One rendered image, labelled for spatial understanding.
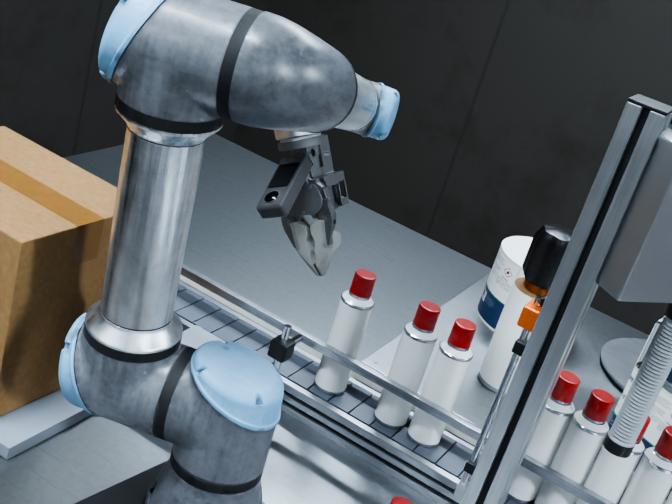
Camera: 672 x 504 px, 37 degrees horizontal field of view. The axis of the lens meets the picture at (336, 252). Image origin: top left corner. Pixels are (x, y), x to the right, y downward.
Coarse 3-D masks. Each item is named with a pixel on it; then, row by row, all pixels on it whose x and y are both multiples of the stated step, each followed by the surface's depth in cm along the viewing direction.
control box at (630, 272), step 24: (648, 168) 111; (648, 192) 110; (624, 216) 114; (648, 216) 110; (624, 240) 113; (648, 240) 111; (624, 264) 113; (648, 264) 113; (624, 288) 113; (648, 288) 115
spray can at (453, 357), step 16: (464, 320) 146; (464, 336) 144; (448, 352) 145; (464, 352) 145; (432, 368) 147; (448, 368) 145; (464, 368) 146; (432, 384) 147; (448, 384) 146; (432, 400) 148; (448, 400) 147; (416, 416) 150; (432, 416) 148; (416, 432) 150; (432, 432) 150
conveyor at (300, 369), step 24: (192, 312) 168; (216, 312) 170; (240, 336) 165; (264, 336) 167; (288, 360) 162; (312, 360) 164; (312, 384) 158; (360, 408) 156; (384, 432) 151; (432, 456) 149; (456, 456) 151
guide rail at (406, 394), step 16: (192, 272) 162; (208, 288) 161; (224, 288) 161; (240, 304) 159; (256, 304) 159; (272, 320) 157; (304, 336) 154; (320, 352) 153; (336, 352) 152; (352, 368) 151; (368, 368) 151; (384, 384) 149; (400, 384) 149; (416, 400) 147; (448, 416) 145; (464, 432) 144; (528, 464) 140; (544, 464) 140; (560, 480) 138; (576, 496) 138; (592, 496) 137
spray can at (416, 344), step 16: (432, 304) 147; (416, 320) 147; (432, 320) 146; (416, 336) 146; (432, 336) 147; (400, 352) 149; (416, 352) 147; (400, 368) 149; (416, 368) 148; (416, 384) 150; (384, 400) 152; (400, 400) 151; (384, 416) 152; (400, 416) 152
